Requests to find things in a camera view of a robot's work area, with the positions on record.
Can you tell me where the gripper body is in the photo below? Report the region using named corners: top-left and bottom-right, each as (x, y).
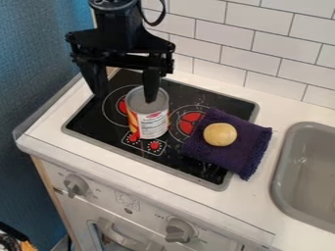
top-left (64, 7), bottom-right (177, 75)

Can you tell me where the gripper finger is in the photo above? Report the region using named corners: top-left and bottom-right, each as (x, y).
top-left (141, 68), bottom-right (164, 104)
top-left (76, 62), bottom-right (113, 100)

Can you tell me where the red can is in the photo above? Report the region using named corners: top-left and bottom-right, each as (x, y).
top-left (123, 84), bottom-right (172, 140)

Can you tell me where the toy stove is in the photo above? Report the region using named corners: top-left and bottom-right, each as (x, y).
top-left (60, 68), bottom-right (261, 192)

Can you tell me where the yellow toy potato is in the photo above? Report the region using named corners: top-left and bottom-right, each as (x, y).
top-left (201, 122), bottom-right (240, 147)

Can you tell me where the purple cloth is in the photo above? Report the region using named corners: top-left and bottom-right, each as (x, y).
top-left (179, 107), bottom-right (274, 181)

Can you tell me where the toy sink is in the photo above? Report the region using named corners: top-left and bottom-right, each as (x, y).
top-left (267, 121), bottom-right (335, 234)

